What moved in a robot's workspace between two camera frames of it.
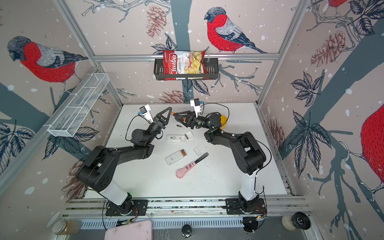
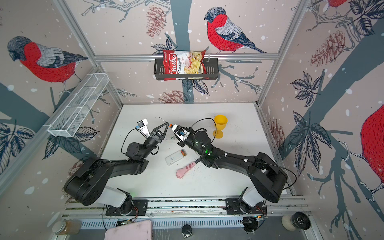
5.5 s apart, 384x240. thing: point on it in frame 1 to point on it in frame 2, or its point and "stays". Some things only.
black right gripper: [192, 122] to [192, 133]
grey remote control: [176, 156] stays
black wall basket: [212, 66] stays
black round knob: [186, 230] stays
